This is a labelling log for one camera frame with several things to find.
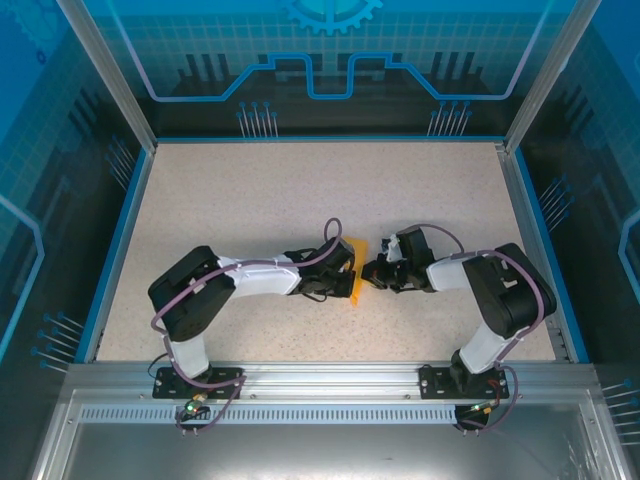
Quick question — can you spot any aluminium frame post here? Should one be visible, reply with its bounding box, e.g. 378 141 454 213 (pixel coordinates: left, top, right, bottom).
502 0 591 151
55 0 159 151

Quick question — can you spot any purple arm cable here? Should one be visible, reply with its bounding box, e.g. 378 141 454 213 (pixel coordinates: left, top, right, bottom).
151 217 247 437
417 223 546 434

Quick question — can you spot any blue aluminium side rail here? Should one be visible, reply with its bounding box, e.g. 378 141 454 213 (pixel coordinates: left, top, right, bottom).
498 141 591 365
73 147 157 365

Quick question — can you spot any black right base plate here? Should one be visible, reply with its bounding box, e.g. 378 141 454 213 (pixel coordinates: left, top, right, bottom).
418 364 511 400

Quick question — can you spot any metal tray panel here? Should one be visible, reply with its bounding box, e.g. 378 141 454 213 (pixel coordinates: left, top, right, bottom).
29 389 624 480

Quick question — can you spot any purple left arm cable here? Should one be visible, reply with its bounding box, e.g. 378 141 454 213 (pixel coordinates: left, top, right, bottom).
151 217 247 437

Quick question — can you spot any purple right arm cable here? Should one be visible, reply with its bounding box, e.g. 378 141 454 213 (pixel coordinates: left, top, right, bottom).
417 223 546 434

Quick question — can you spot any orange cloth piece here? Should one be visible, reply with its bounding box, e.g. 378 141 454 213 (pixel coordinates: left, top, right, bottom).
344 236 372 308

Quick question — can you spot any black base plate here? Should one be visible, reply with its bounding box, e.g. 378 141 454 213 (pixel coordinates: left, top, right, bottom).
418 364 511 400
152 366 246 400

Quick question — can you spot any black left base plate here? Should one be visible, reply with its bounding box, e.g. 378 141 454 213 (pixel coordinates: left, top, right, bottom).
152 366 246 400

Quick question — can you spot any slotted cable duct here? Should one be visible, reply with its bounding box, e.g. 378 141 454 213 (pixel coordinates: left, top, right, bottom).
78 404 459 426

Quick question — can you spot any thin black cable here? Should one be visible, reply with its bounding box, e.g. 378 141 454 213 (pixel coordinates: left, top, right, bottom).
145 353 171 382

